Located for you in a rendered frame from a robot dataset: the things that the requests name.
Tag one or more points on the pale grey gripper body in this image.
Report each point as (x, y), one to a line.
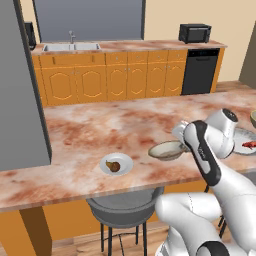
(179, 131)

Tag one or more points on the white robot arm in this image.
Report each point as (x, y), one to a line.
(233, 190)

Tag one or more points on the white plate with brown food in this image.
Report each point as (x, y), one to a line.
(125, 163)

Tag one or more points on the white plate with red food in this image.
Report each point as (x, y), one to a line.
(243, 135)

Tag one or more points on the red cooked food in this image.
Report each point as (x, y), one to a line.
(250, 144)

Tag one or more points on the brown cooked food piece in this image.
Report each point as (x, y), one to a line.
(114, 166)

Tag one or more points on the green bowl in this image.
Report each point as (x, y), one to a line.
(254, 119)

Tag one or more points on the orange dining counter base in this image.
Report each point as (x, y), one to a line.
(63, 220)

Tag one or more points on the black dishwasher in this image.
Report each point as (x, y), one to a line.
(200, 73)

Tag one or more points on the orange cupboard run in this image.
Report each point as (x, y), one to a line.
(110, 78)

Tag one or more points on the grey round stool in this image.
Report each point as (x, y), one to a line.
(123, 208)

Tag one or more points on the dark brown tall cabinet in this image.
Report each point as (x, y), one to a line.
(249, 63)

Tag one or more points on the black microwave oven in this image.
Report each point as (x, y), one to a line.
(195, 32)

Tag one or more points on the black stool legs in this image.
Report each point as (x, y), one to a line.
(222, 226)

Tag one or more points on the steel sink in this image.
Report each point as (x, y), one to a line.
(71, 47)

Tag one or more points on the steel tap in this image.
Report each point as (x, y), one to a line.
(71, 36)

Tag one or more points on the grey window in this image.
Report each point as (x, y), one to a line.
(90, 18)

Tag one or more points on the grey fridge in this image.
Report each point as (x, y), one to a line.
(20, 100)

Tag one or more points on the black coffee machine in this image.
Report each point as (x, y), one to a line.
(30, 35)

